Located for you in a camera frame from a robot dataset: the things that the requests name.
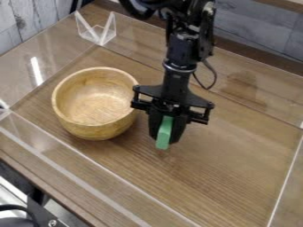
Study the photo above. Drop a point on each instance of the clear acrylic tray wall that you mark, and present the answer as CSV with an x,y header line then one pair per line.
x,y
88,189

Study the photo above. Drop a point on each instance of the wooden bowl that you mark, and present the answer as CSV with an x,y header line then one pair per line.
x,y
90,101

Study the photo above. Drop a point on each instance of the green rectangular block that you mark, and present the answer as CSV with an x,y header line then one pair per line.
x,y
164,133

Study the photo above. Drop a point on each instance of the black table clamp mount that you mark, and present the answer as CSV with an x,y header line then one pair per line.
x,y
24,211

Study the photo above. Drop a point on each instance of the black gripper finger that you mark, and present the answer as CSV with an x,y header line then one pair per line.
x,y
154,122
177,127

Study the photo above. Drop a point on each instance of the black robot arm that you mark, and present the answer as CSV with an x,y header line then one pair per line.
x,y
188,28

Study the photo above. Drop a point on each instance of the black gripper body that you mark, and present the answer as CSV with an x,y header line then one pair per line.
x,y
170,99

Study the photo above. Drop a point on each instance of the clear acrylic corner bracket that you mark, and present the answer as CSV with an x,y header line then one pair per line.
x,y
97,34

